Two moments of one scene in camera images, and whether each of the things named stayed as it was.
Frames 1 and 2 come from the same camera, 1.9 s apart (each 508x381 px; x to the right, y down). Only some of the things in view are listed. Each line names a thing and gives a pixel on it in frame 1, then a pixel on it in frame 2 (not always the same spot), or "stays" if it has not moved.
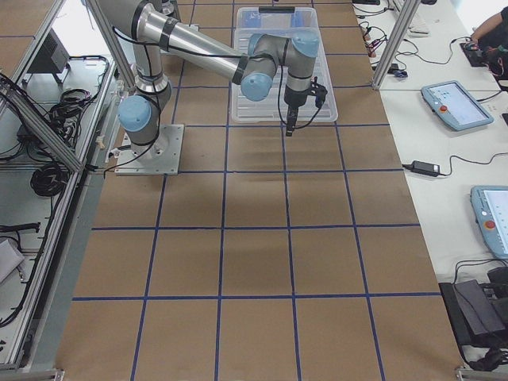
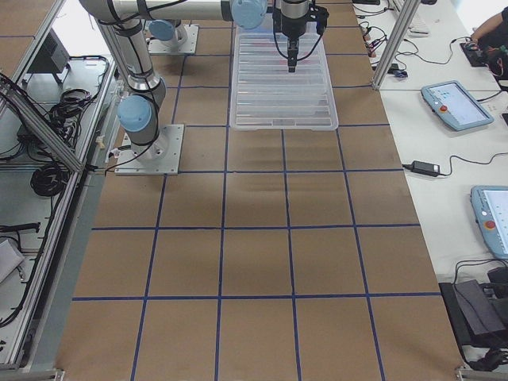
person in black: x=491 y=38 stays
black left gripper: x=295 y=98 → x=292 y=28
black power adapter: x=423 y=168 stays
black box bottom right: x=475 y=313 stays
